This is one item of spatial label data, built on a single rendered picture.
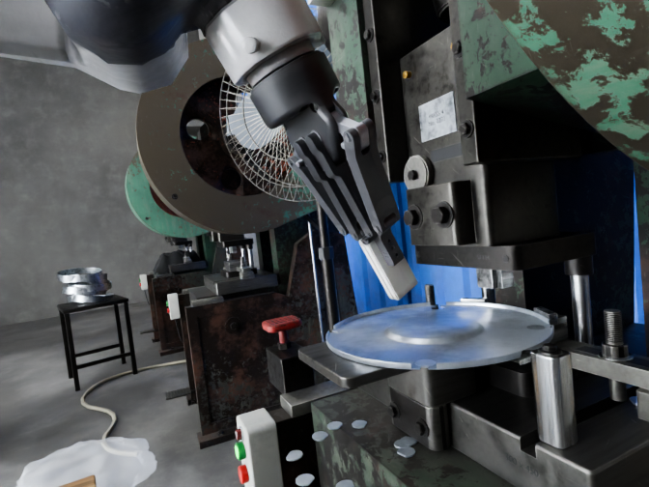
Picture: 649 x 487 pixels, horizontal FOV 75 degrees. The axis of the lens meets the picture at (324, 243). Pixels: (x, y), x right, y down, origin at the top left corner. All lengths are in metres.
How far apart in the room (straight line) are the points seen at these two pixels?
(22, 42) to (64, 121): 6.82
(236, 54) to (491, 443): 0.47
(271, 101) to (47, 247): 6.82
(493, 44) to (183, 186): 1.47
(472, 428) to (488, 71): 0.39
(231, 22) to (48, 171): 6.86
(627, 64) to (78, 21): 0.33
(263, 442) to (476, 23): 0.65
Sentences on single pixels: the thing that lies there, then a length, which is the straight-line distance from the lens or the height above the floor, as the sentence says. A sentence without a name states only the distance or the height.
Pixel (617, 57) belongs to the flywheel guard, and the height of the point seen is 1.01.
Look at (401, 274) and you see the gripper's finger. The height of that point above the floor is 0.88.
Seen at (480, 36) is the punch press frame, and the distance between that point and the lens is 0.51.
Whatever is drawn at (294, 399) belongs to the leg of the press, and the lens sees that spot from 0.79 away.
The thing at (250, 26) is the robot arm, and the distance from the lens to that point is 0.36.
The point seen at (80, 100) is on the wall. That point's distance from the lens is 7.37.
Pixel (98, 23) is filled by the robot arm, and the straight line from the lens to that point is 0.36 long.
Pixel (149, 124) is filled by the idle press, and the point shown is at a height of 1.39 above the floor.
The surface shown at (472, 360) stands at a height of 0.79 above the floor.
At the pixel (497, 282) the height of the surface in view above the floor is 0.83.
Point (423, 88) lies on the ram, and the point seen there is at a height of 1.11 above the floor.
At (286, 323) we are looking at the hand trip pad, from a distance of 0.82.
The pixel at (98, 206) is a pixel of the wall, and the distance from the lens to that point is 7.08.
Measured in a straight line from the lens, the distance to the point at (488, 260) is 0.58.
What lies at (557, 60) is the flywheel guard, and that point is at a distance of 0.28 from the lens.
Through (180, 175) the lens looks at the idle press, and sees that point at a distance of 1.81.
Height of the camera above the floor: 0.95
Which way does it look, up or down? 3 degrees down
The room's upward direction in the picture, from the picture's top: 6 degrees counter-clockwise
